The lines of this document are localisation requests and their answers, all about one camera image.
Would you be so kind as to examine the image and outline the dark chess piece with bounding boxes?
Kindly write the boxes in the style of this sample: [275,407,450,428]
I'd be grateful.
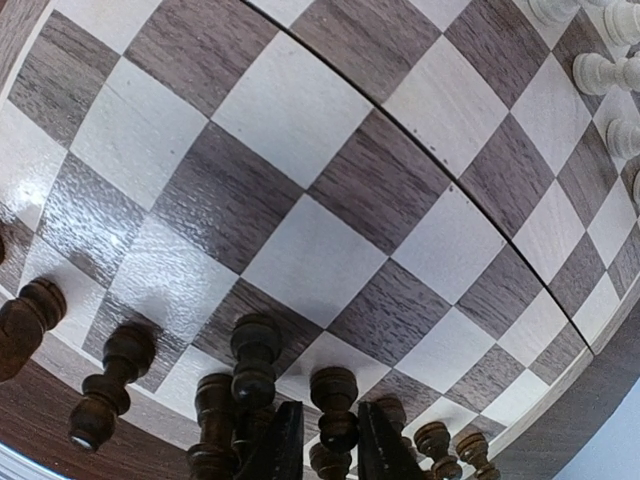
[187,373,240,479]

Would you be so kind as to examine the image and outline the dark pawn from tray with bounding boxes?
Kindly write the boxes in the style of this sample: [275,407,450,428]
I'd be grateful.
[375,396,413,451]

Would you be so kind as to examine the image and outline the dark knight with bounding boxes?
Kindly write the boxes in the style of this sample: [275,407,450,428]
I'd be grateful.
[1,277,67,383]

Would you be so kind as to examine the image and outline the dark pawn file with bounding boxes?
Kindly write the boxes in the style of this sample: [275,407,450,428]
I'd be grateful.
[310,367,359,454]
[414,421,462,480]

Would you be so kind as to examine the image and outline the wooden chessboard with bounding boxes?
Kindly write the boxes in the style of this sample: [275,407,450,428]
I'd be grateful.
[1,1,639,479]

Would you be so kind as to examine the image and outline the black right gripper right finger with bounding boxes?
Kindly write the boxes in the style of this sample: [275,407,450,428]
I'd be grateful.
[358,402,423,480]

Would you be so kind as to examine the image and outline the dark pawn sideways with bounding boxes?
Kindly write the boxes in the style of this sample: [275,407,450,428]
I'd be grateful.
[230,313,282,410]

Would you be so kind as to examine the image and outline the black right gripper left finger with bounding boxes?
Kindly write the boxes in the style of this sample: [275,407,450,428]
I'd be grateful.
[239,401,304,480]

